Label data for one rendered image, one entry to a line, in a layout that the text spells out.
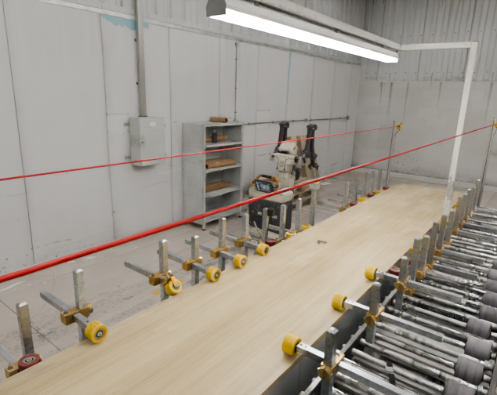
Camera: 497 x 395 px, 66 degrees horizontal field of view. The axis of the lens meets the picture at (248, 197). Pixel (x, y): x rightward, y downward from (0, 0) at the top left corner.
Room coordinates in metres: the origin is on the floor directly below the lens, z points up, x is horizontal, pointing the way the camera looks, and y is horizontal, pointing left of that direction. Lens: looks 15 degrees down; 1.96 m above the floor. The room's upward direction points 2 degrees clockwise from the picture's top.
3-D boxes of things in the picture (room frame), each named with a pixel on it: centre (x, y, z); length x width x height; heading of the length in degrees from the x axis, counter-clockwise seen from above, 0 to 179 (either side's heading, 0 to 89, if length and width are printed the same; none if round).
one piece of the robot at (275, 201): (4.81, -0.30, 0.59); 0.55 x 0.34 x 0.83; 52
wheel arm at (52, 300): (1.62, 0.84, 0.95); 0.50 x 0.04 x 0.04; 53
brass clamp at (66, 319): (1.60, 0.79, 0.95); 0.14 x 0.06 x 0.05; 143
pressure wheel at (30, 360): (1.32, 0.86, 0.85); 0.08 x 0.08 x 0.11
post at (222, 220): (2.41, 0.17, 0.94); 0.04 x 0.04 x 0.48; 53
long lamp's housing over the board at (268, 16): (2.82, -0.56, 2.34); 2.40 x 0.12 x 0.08; 143
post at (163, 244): (2.02, 0.47, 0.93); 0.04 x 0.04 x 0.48; 53
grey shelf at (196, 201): (5.87, 0.55, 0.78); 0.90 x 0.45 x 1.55; 143
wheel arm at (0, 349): (1.44, 1.02, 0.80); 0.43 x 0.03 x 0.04; 53
